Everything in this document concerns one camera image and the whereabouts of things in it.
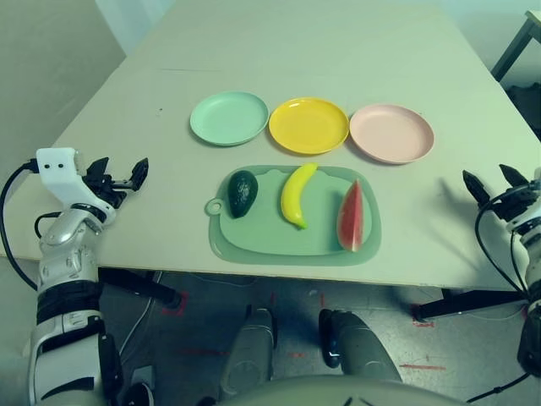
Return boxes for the small grey floor box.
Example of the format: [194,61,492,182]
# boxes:
[133,365,154,386]

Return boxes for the grey robot left leg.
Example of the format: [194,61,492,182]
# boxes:
[219,307,278,397]

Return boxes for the grey robot leg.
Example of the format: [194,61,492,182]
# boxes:
[319,308,402,384]
[219,307,278,397]

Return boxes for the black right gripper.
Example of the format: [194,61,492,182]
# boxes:
[462,163,541,224]

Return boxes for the white floor cable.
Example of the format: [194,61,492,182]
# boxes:
[117,295,153,356]

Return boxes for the mint green plate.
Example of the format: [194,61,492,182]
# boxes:
[189,90,270,148]

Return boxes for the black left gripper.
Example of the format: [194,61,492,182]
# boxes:
[82,156,150,209]

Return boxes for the green cutting board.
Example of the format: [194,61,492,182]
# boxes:
[205,164,384,267]

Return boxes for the red toy watermelon slice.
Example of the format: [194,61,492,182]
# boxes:
[336,178,364,253]

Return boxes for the grey robot torso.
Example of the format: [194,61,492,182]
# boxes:
[185,375,470,406]

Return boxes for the pink plate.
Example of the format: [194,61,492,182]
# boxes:
[349,103,435,165]

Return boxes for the black-legged side table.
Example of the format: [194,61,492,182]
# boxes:
[492,8,541,84]

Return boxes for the yellow toy banana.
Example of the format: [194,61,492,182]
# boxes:
[281,162,320,232]

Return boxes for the black table foot bar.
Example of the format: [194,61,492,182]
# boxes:
[412,289,529,322]
[99,268,183,308]

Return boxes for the yellow plate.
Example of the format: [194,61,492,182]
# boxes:
[269,97,351,155]

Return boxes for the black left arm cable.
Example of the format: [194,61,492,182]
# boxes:
[0,159,60,293]

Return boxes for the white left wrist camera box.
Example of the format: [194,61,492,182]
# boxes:
[36,146,118,225]

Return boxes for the grey robot right leg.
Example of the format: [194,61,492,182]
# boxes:
[319,308,402,384]

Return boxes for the dark green toy avocado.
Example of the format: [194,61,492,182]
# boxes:
[228,169,260,219]

